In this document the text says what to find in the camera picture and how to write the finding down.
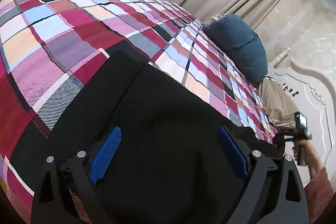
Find black pants with studs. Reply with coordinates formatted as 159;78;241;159
13;51;276;223

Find person's right hand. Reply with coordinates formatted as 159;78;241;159
292;140;315;166

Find beige pillow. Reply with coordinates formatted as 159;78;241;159
258;76;299;128

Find white carved headboard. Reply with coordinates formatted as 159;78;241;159
268;47;335;188

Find dark blue pillow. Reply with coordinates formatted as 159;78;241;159
203;14;268;84

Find plaid checkered bed cover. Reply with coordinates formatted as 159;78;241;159
1;0;275;223

